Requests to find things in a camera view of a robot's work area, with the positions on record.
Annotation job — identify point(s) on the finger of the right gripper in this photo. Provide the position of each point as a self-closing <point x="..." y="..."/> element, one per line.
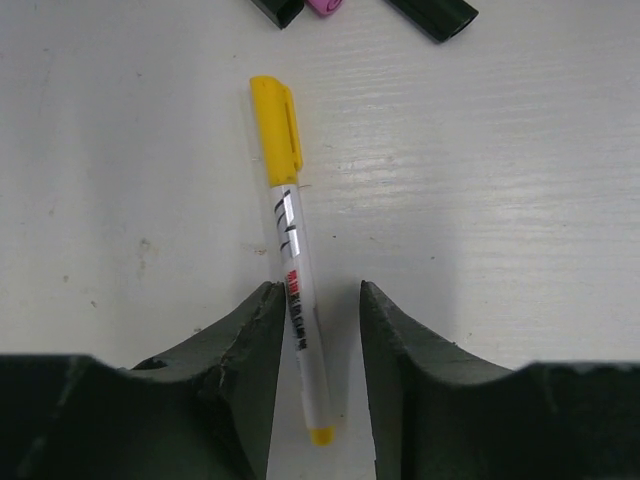
<point x="438" y="20"/>

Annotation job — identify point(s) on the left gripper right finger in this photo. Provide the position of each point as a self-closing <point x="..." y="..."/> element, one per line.
<point x="440" y="412"/>

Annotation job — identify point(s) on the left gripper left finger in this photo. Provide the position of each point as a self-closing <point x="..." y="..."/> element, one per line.
<point x="202" y="409"/>

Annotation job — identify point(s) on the yellow cap marker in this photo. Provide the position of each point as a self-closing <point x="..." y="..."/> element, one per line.
<point x="276" y="121"/>

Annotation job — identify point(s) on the magenta cap marker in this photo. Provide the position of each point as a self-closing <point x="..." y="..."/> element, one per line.
<point x="324" y="7"/>

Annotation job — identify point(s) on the black cap marker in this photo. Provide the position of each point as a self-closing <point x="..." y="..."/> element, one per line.
<point x="280" y="12"/>

